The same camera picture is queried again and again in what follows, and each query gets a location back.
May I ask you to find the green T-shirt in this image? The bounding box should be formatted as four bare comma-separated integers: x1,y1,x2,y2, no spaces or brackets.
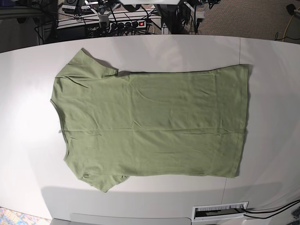
51,50,249,192

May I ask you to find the white power strip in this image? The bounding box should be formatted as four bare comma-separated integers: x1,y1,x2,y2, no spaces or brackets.
109,21,147,30

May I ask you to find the table cable grommet slot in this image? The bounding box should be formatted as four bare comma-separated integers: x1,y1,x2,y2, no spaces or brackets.
191,202,248,222

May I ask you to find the yellow cable on floor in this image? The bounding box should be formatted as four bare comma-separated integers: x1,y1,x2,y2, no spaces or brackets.
281,13,296,43

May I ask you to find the black cable at grommet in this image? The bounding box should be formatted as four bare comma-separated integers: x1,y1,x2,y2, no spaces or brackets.
243,200,300,220

